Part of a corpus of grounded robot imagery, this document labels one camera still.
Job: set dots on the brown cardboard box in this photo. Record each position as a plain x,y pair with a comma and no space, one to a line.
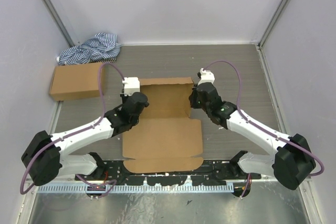
74,82

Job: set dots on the blue white striped cloth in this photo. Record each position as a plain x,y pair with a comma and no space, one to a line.
102,47

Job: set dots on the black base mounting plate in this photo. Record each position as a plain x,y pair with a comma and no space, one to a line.
210,173

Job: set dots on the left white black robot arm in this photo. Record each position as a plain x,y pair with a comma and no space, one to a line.
49,156

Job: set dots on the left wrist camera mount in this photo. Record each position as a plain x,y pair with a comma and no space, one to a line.
131,85

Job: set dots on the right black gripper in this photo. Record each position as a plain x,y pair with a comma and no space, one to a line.
193,104

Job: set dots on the left aluminium frame post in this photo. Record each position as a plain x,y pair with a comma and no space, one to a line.
59,23

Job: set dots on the slotted grey cable duct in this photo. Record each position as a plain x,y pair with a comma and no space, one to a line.
126,189

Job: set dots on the right aluminium frame post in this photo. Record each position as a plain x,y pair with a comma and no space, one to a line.
277,14

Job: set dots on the aluminium front rail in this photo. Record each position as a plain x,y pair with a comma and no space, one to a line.
288,168

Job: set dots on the aluminium frame post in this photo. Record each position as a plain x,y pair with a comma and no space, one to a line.
59,23
277,14

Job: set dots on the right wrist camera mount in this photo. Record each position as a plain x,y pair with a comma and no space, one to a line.
205,76

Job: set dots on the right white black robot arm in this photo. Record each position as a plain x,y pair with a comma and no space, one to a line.
228,116

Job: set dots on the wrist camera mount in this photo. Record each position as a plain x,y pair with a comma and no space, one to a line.
131,85
205,76

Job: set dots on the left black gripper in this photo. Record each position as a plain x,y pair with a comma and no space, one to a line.
124,98

